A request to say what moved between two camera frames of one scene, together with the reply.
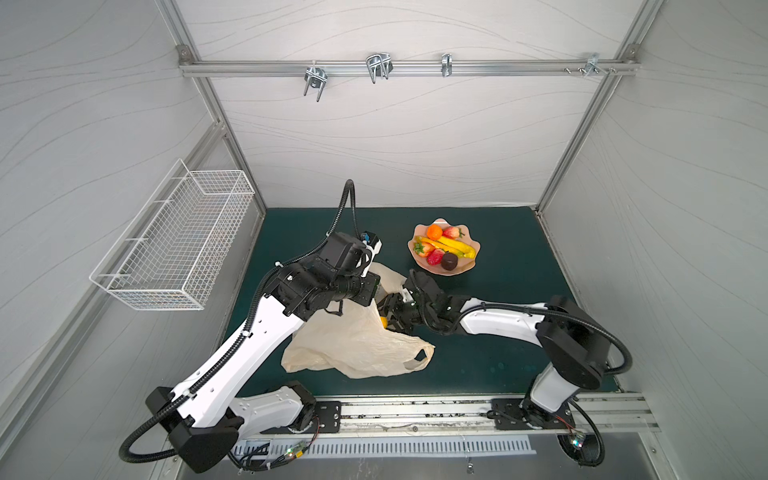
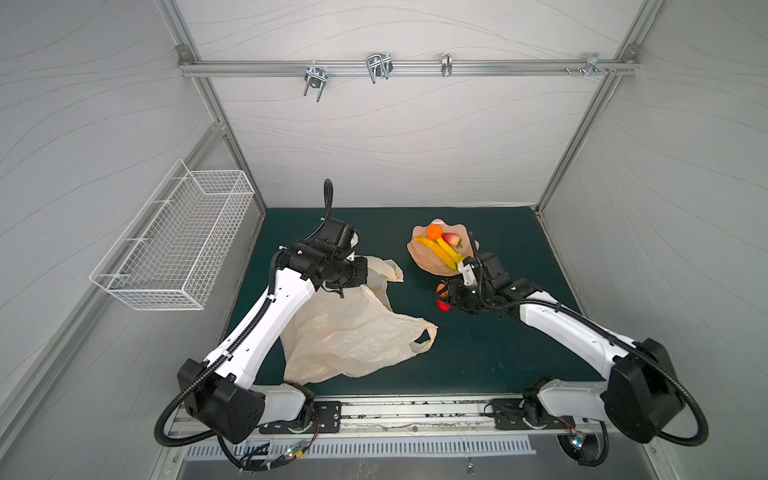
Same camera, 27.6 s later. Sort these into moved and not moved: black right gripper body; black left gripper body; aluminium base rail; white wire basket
Moved: black right gripper body; black left gripper body
Not moved: aluminium base rail; white wire basket
